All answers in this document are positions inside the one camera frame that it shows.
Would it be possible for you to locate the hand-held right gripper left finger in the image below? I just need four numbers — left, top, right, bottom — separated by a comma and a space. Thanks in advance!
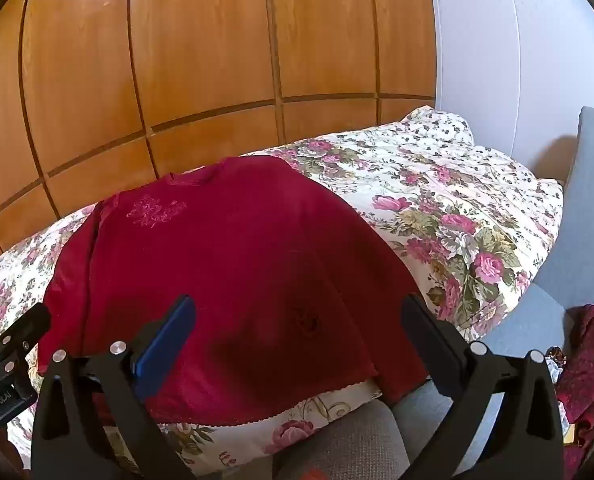
31, 294, 198, 480

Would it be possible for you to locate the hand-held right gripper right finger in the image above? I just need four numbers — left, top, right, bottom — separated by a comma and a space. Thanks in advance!
399, 294, 564, 480

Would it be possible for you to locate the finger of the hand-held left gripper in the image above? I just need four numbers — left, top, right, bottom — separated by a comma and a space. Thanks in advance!
0, 302, 52, 361

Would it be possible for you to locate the red knit sweater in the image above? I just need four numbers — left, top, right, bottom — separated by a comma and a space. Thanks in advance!
37, 155, 430, 426

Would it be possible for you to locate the grey woven seat cushion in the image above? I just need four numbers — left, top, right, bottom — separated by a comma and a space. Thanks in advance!
272, 397, 413, 480

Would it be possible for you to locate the floral blanket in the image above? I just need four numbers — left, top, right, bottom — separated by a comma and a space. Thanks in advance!
0, 106, 564, 476

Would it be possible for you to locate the grey upholstered chair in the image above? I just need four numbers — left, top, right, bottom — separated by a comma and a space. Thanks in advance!
392, 106, 594, 411

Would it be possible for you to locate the wooden wardrobe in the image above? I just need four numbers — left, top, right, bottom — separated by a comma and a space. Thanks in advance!
0, 0, 438, 271

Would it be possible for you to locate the white padded headboard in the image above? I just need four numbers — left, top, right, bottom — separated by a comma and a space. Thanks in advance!
424, 0, 594, 183

